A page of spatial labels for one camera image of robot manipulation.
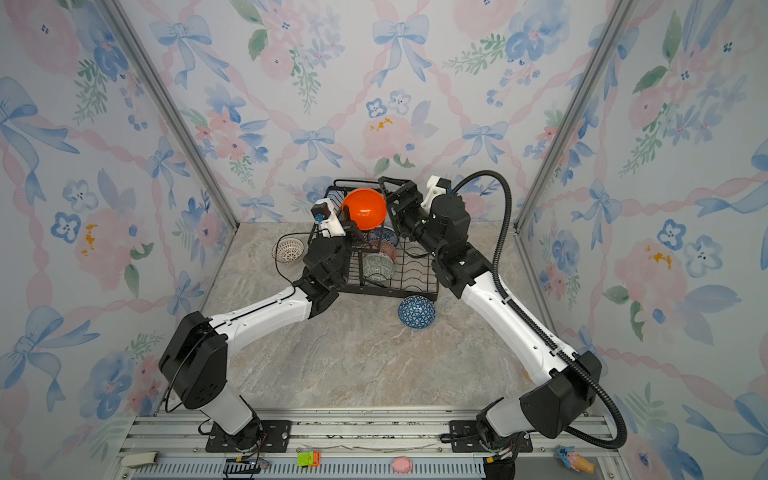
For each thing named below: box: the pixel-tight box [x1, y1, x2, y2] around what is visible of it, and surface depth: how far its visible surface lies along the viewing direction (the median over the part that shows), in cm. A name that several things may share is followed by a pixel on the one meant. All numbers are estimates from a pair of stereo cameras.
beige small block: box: [121, 452, 159, 468], surface depth 71 cm
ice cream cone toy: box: [555, 444, 595, 473], surface depth 71 cm
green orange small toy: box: [297, 451, 321, 467], surface depth 71 cm
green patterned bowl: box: [362, 252, 395, 283], surface depth 105 cm
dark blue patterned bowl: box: [398, 295, 437, 330], surface depth 95 cm
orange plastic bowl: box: [342, 188, 387, 231], surface depth 76 cm
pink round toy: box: [392, 457, 413, 474], surface depth 70 cm
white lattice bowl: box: [271, 237, 305, 263], surface depth 112 cm
